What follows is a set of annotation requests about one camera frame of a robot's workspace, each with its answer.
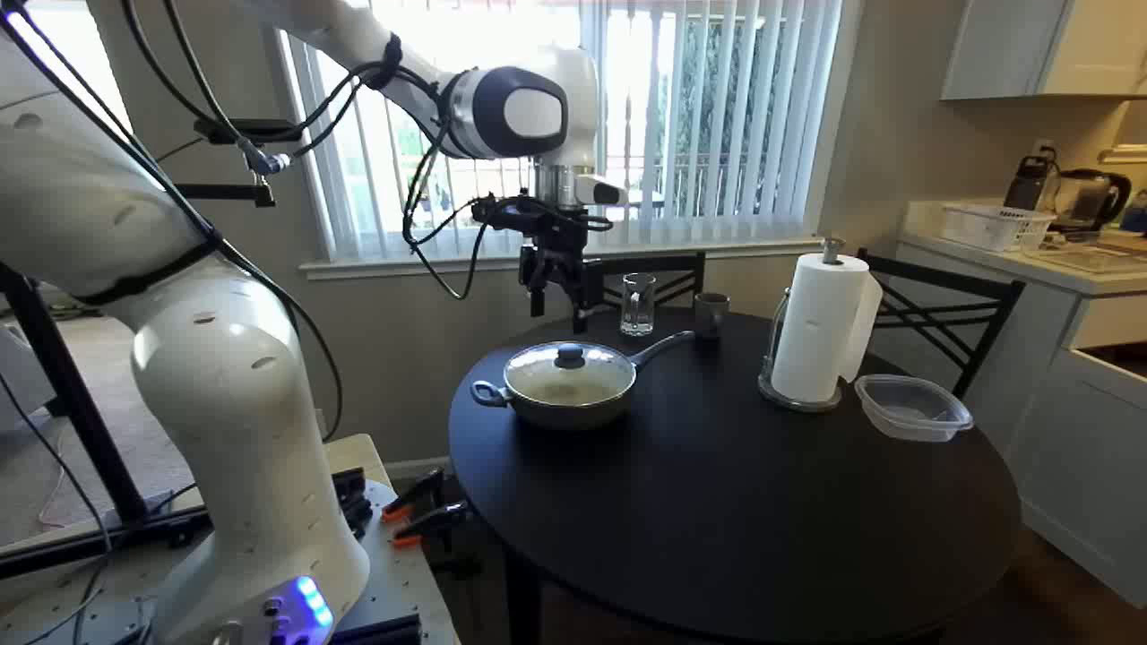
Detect metal paper towel holder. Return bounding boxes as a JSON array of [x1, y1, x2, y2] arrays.
[[758, 233, 855, 417]]

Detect black metal stand frame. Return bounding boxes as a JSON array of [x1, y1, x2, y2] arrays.
[[0, 260, 215, 584]]

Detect black electric kettle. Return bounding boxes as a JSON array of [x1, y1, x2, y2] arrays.
[[1049, 164, 1135, 242]]

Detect clear plastic food container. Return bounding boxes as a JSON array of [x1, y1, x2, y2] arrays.
[[851, 370, 980, 447]]

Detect grey ceramic mug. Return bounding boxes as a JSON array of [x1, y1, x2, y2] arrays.
[[691, 290, 736, 352]]

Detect white robot mounting table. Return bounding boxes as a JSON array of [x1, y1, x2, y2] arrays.
[[0, 426, 468, 645]]

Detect pot with glass lid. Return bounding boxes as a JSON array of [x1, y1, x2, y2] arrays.
[[468, 327, 701, 431]]

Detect black base cable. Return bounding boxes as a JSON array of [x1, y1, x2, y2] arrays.
[[0, 4, 352, 447]]

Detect clear glass mug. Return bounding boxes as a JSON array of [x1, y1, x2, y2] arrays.
[[617, 268, 665, 339]]

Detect glass pan lid black knob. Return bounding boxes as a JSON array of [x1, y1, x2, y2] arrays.
[[502, 339, 643, 408]]

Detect black bracket mount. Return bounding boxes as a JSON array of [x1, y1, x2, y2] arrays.
[[172, 110, 305, 213]]

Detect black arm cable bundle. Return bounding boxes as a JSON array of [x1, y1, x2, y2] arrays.
[[120, 0, 506, 305]]

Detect clear countertop storage box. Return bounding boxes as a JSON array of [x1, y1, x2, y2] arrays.
[[936, 199, 1058, 252]]

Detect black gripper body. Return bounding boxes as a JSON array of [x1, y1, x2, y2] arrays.
[[518, 197, 604, 285]]

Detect black metal chair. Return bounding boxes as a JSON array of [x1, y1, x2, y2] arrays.
[[583, 247, 711, 314], [855, 242, 1029, 400]]

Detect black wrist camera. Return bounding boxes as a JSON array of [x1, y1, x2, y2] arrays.
[[470, 192, 532, 233]]

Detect white kitchen counter cabinet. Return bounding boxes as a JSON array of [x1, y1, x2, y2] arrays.
[[894, 192, 1147, 606]]

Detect white paper towel roll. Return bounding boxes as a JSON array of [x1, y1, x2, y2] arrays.
[[766, 252, 885, 405]]

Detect orange handled black clamp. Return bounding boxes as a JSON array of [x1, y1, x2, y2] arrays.
[[380, 466, 456, 520], [391, 497, 478, 557]]

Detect black countertop appliance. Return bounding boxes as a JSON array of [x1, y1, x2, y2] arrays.
[[1002, 143, 1066, 217]]

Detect white upper kitchen cabinet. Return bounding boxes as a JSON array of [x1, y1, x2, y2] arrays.
[[938, 0, 1147, 105]]

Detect white vertical window blinds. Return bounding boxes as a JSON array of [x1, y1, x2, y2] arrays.
[[280, 0, 846, 266]]

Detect small black box device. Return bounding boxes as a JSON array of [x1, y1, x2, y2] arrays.
[[330, 466, 377, 543]]

